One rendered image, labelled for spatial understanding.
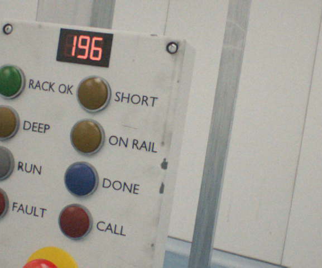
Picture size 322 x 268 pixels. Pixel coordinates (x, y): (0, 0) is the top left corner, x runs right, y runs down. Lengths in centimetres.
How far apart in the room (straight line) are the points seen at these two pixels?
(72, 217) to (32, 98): 11
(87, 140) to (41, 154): 5
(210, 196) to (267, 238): 232
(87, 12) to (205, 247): 120
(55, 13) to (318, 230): 340
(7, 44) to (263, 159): 345
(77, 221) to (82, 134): 7
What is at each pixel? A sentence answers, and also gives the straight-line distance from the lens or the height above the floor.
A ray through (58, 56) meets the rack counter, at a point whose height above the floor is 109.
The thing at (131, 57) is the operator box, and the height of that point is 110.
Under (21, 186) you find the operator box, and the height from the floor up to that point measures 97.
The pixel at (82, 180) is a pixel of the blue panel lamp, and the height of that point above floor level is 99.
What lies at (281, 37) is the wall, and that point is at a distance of 391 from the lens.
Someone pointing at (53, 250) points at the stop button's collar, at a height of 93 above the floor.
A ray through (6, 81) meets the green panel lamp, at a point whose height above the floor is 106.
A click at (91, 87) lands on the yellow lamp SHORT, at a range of 44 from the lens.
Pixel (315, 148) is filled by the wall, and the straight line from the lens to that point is 378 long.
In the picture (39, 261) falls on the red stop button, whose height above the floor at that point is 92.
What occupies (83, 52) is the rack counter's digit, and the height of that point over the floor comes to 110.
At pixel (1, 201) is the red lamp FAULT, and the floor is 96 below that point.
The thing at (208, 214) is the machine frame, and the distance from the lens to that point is 161.
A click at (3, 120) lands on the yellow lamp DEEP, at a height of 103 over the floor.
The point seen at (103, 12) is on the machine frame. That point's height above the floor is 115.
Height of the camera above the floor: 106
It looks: 3 degrees down
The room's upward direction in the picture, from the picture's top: 9 degrees clockwise
